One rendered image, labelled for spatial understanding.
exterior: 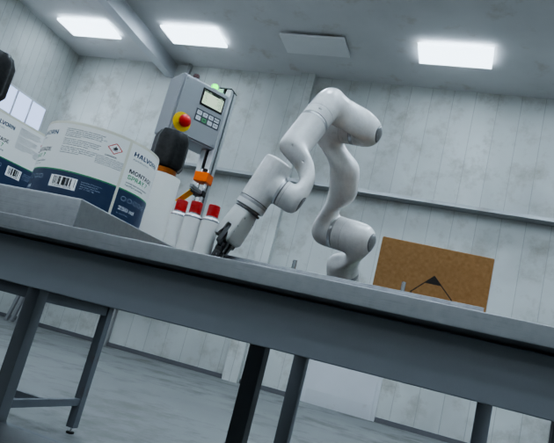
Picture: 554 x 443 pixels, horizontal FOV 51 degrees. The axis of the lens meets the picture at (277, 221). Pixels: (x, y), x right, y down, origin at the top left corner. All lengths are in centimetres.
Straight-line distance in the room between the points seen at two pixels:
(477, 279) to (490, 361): 103
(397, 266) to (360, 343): 101
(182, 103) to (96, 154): 83
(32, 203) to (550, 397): 68
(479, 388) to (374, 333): 11
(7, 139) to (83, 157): 32
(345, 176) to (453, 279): 54
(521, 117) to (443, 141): 141
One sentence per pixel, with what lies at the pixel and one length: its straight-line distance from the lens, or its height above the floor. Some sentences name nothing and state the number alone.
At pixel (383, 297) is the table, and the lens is 59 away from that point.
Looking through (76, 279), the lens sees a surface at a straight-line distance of 78.
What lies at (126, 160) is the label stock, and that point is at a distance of 102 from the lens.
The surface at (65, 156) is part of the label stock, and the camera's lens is 102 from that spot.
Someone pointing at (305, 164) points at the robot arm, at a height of 125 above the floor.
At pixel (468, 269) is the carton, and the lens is 165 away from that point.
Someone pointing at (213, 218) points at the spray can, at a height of 105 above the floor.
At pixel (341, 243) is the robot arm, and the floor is 115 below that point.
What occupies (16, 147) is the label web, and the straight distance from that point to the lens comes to 132.
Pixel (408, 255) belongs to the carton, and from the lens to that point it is 164.
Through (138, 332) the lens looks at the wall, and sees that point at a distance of 1195.
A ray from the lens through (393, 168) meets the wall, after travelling 1119.
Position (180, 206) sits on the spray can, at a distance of 166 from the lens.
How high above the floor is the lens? 75
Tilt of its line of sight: 12 degrees up
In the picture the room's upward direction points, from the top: 14 degrees clockwise
